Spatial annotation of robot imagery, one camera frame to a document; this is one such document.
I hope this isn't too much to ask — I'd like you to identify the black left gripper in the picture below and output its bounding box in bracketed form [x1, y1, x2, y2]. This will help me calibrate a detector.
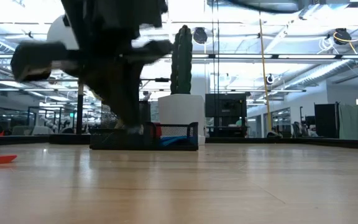
[73, 27, 173, 131]

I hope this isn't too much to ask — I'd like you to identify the blue cloth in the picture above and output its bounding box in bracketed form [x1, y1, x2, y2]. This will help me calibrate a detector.
[158, 135, 197, 147]

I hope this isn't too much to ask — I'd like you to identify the black mesh desk organizer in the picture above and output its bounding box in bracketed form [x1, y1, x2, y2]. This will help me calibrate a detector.
[89, 100, 199, 152]

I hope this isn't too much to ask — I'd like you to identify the white globe table lamp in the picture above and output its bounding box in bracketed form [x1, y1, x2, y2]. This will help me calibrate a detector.
[46, 15, 85, 144]

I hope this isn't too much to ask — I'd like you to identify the white angular plant pot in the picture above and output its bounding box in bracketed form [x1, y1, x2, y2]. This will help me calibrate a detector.
[157, 93, 207, 146]

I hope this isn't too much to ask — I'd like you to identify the pale green curtain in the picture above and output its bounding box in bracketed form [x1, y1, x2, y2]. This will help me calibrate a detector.
[339, 103, 358, 140]

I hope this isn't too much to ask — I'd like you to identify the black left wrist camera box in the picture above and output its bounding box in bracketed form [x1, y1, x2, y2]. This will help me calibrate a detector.
[10, 42, 80, 82]

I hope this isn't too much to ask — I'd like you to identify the yellow hanging cord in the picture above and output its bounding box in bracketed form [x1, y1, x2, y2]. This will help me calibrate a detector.
[259, 14, 273, 133]

